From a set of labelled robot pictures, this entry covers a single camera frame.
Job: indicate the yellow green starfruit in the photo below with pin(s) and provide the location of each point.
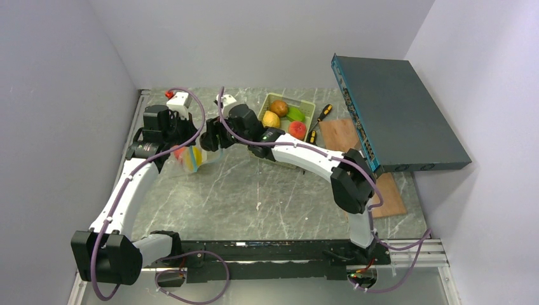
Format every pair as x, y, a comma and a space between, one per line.
192, 159

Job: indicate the pink orange peach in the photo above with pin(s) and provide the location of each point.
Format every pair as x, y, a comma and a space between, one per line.
298, 130

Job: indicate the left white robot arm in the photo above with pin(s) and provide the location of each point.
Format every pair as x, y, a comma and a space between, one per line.
105, 253

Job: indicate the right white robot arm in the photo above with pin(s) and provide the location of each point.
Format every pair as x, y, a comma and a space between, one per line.
352, 181

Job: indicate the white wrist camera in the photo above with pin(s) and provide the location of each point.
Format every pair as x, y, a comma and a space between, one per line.
228, 101
179, 102

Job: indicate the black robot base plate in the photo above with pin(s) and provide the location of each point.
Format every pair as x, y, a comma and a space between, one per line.
274, 259

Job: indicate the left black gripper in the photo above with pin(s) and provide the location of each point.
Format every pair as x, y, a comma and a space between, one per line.
188, 124

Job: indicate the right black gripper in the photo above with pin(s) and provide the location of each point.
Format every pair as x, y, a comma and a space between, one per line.
214, 130

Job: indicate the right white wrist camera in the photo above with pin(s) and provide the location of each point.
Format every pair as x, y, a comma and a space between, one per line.
228, 101

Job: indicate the yellow lemon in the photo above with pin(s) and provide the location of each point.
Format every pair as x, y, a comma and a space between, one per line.
271, 120

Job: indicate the brown wooden board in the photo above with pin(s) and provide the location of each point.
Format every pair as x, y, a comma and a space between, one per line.
341, 135

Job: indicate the pale green plastic basket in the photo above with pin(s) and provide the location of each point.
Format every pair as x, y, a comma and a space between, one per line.
306, 107

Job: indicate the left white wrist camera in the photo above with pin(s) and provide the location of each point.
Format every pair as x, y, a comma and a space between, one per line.
179, 102

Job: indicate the brown kiwi fruit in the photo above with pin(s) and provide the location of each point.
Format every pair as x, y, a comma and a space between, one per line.
279, 107

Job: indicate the red orange mango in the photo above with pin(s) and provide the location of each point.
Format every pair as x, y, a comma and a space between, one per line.
178, 152

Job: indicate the dark blue network switch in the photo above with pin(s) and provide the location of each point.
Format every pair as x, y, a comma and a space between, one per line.
399, 126

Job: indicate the clear zip top bag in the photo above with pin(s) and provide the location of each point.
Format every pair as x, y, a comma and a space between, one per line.
208, 157

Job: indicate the orange black screwdriver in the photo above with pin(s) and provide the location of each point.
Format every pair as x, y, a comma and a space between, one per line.
323, 114

